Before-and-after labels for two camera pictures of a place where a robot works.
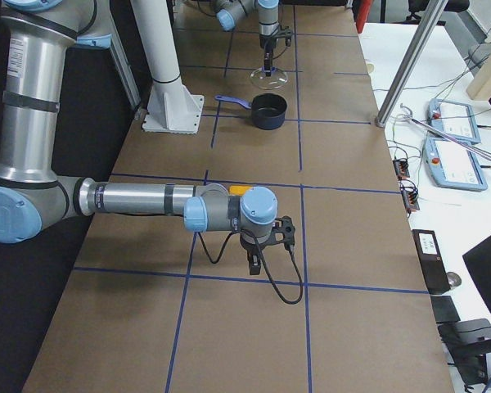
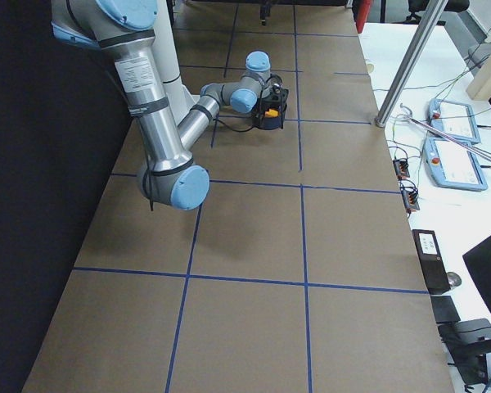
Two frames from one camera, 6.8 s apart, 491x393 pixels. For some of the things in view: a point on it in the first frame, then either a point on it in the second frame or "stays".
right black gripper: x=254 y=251 → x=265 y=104
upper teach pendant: x=454 y=118 stays
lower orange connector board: x=409 y=197 stays
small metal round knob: x=453 y=279 stays
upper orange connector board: x=401 y=169 stays
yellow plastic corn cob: x=238 y=190 → x=271 y=113
